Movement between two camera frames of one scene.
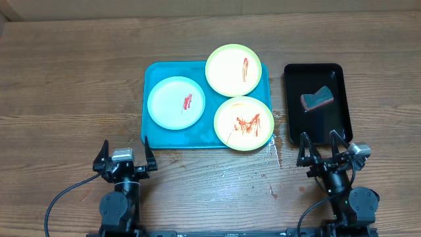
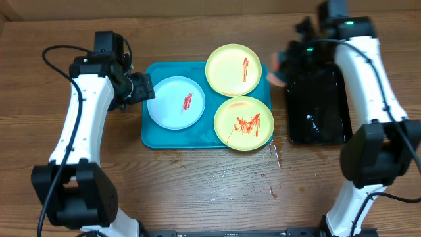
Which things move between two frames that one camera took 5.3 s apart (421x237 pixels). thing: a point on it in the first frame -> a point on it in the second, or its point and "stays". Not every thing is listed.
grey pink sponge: [321, 97] -> [277, 77]
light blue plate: [176, 103] stays
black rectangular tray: [317, 102] stays
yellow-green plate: [233, 70] stays
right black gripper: [321, 163] -> [291, 67]
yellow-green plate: [244, 123] stays
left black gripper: [143, 172] -> [144, 89]
